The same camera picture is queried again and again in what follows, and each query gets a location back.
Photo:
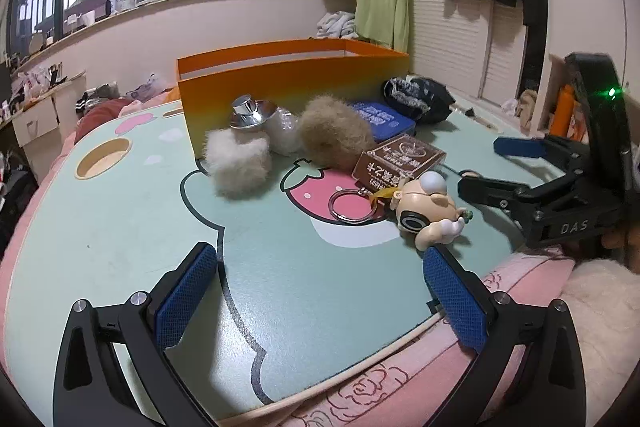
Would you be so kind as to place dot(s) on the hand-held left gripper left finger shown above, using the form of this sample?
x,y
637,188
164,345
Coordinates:
x,y
185,297

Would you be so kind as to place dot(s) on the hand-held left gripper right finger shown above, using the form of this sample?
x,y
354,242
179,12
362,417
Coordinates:
x,y
455,302

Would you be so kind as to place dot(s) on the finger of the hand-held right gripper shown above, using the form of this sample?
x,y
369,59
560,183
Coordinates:
x,y
520,147
495,193

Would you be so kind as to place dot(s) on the brown clear card box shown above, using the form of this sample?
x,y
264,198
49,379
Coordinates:
x,y
400,159

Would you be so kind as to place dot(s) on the black lace cloth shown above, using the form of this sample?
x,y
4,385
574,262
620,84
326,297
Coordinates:
x,y
425,99

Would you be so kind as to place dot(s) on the blue tin box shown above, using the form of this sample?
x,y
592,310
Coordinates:
x,y
385,119

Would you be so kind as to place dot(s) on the white fluffy ball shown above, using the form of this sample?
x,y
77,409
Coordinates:
x,y
235,162

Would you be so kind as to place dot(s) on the beige fluffy ball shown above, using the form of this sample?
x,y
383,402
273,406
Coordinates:
x,y
335,132

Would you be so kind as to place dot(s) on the plastic white ball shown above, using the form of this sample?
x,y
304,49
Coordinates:
x,y
285,132

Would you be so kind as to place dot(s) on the silver capped perfume bottle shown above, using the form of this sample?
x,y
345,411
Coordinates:
x,y
247,112

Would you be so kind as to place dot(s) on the orange cardboard box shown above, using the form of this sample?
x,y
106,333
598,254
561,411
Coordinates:
x,y
310,77

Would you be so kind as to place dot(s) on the person's right forearm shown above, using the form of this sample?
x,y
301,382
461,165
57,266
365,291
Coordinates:
x,y
600,302

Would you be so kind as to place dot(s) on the cartoon printed desktop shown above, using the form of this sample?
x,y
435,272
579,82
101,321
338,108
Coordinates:
x,y
150,217

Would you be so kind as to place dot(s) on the person's right hand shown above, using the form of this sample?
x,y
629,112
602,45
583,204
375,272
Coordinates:
x,y
625,239

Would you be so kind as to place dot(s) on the beige crumpled cloth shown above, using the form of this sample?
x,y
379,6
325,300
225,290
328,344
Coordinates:
x,y
527,109

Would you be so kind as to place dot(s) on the orange bottle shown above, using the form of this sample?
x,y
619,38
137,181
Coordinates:
x,y
567,107

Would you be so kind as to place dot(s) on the white louvered wardrobe door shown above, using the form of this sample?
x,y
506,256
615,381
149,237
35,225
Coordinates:
x,y
450,47

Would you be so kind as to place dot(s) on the dark red cloth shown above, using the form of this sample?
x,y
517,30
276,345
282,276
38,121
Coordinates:
x,y
100,119

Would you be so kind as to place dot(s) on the grey and white clothes heap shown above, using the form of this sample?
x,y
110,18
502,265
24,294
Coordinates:
x,y
145,89

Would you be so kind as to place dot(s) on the white clothes pile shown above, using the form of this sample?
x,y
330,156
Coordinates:
x,y
337,24

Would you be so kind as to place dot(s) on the white drawer cabinet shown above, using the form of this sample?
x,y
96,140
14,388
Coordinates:
x,y
35,127

